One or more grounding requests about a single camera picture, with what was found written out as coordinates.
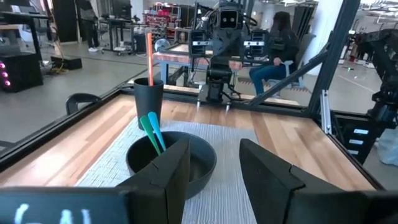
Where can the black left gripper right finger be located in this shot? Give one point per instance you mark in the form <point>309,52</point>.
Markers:
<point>270,186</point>

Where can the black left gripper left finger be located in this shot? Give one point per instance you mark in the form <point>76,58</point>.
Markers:
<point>168,193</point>

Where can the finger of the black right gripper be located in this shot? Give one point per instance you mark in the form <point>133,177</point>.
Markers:
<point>256,43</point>
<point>198,43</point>

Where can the black bowl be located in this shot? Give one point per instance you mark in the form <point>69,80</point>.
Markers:
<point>202,161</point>

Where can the orange straw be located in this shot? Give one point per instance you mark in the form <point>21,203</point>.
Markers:
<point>150,59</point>

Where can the tall black cup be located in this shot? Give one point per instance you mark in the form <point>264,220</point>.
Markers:
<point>148,99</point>

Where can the black background robot arm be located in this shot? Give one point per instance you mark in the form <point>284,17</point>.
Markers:
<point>382,71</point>

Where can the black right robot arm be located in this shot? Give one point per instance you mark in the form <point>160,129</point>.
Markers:
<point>217,77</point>

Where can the person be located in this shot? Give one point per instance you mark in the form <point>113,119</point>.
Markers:
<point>90,25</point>
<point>281,46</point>

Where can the wooden workbench blue legs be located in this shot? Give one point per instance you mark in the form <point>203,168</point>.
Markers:
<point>174,57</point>

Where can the small white desk fan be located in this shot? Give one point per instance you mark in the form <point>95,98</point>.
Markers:
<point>162,45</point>

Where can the shelf with red bins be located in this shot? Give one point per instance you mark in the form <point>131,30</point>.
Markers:
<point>161,18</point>

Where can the grey office chair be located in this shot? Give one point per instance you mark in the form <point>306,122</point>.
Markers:
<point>301,53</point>

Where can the grey woven placemat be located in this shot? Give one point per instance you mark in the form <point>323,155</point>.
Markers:
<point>217,205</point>

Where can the black desk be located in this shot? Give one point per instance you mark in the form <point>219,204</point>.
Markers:
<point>25,17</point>
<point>118,25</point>

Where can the black computer monitor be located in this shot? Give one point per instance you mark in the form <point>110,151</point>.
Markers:
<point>122,8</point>

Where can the black controller box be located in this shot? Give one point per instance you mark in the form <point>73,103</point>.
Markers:
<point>357,137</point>

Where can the translucent plastic bag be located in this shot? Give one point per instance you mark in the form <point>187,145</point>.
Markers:
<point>388,147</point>

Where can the black curved chair back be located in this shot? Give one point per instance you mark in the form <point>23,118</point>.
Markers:
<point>81,99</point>

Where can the black floor box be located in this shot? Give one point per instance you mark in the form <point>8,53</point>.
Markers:
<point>68,63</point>

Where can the black cabinet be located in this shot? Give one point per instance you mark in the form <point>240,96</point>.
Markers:
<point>63,18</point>

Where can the black computer tower pink lights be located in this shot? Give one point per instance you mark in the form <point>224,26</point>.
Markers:
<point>21,71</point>

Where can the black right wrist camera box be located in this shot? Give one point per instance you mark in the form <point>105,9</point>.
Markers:
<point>230,18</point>

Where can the black diagonal frame brace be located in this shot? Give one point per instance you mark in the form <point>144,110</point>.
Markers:
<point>289,77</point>

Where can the black aluminium frame post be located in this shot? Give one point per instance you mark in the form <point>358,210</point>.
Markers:
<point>335,46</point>

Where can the silver corner bracket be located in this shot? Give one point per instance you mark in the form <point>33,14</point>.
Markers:
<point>325,112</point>

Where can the black table frame rail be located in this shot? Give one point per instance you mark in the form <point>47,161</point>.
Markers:
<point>31,144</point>

